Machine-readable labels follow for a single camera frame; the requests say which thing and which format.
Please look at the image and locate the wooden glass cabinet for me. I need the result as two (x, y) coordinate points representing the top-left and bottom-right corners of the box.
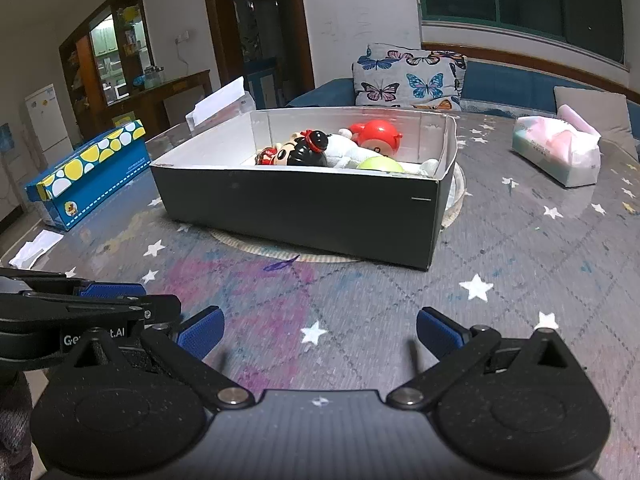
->
(59, 0), (156, 111)

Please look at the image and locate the white rabbit plush toy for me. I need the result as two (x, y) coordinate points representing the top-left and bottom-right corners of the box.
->
(320, 130), (441, 177)

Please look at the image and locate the wooden sideboard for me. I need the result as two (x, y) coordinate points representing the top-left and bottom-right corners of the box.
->
(107, 70), (213, 138)

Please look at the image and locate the round woven mat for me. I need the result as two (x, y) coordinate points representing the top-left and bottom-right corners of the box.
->
(209, 165), (468, 264)

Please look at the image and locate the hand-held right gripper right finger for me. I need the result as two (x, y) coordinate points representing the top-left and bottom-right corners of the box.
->
(386, 307), (593, 409)

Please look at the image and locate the pastel tissue pack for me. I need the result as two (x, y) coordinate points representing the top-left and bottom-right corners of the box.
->
(511, 104), (602, 188)

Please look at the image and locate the blue yellow dotted box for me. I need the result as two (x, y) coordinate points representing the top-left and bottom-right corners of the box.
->
(25, 119), (152, 232)

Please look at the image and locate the butterfly print pillow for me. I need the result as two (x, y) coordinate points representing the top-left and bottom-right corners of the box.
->
(351, 44), (468, 111)

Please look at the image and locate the grey star print tablecloth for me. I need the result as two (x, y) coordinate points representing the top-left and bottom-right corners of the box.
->
(0, 110), (640, 480)

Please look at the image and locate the blue sofa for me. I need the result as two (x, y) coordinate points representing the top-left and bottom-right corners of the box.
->
(286, 57), (640, 141)

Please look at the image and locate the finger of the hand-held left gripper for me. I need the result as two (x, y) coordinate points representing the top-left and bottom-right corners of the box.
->
(0, 267), (147, 302)
(0, 290), (182, 332)

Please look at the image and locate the red costume doll figurine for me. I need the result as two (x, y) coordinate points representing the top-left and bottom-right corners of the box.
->
(254, 129), (331, 168)

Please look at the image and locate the person's left forearm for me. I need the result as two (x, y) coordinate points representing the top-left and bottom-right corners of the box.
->
(0, 372), (33, 480)

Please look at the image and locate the white paper sheet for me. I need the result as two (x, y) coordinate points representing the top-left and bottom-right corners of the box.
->
(9, 229), (65, 269)

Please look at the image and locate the white fridge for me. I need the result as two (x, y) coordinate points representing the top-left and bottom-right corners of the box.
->
(24, 84), (73, 156)

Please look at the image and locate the dark window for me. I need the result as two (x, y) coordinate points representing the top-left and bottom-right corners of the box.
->
(412, 0), (628, 68)

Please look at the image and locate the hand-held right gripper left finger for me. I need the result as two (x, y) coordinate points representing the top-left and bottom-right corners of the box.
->
(50, 306), (257, 409)

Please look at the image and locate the green toy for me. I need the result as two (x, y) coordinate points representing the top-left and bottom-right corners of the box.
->
(356, 156), (405, 173)

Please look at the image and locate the wooden door frame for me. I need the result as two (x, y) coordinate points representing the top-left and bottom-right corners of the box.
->
(199, 0), (316, 108)

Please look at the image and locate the grey pillow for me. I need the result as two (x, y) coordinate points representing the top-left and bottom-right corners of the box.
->
(552, 86), (640, 163)

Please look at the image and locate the dark cardboard box white inside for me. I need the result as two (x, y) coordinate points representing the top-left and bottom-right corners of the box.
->
(149, 106), (460, 270)

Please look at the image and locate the red round toy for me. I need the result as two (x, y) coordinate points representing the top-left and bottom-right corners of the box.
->
(347, 120), (405, 157)

